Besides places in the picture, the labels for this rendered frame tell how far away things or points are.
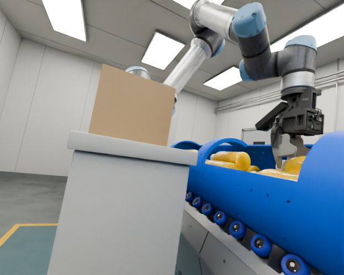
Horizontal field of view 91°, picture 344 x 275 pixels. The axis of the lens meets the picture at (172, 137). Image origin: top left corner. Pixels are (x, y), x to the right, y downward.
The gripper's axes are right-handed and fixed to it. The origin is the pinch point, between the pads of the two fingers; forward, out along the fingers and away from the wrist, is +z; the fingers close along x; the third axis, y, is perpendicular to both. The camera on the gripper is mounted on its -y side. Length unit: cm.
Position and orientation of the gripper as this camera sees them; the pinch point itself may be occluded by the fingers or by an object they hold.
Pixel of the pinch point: (283, 164)
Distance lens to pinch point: 56.5
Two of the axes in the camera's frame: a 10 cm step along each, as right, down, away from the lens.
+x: 9.3, 1.7, 3.2
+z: -1.5, 9.8, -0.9
